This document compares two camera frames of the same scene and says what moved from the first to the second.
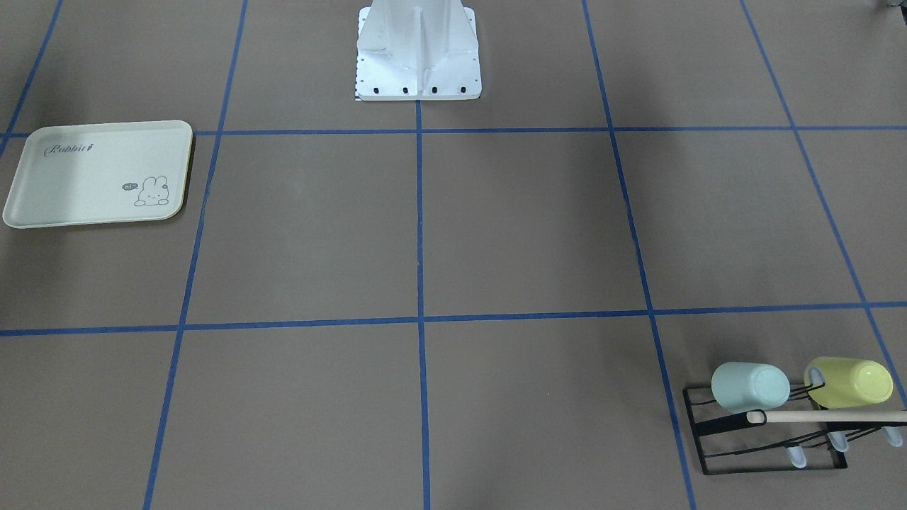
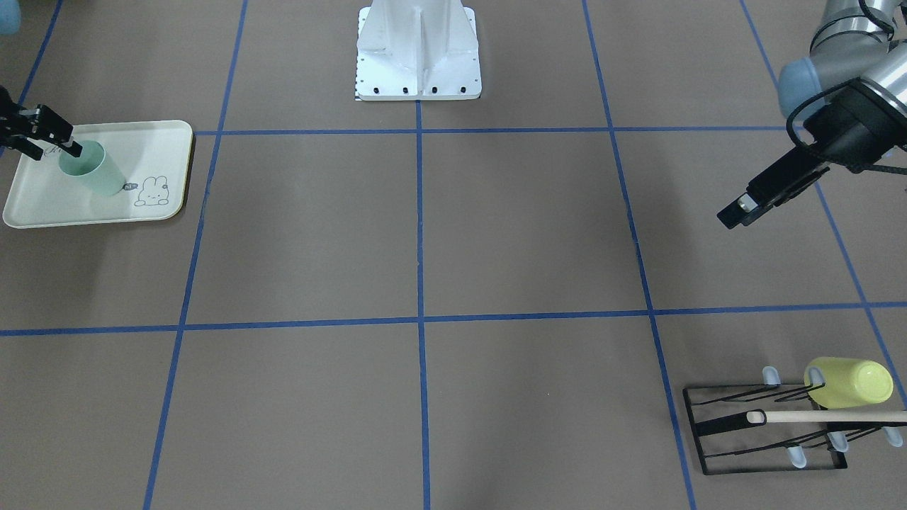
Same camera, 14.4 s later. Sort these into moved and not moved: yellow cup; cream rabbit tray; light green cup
Moved: light green cup
Not moved: yellow cup; cream rabbit tray
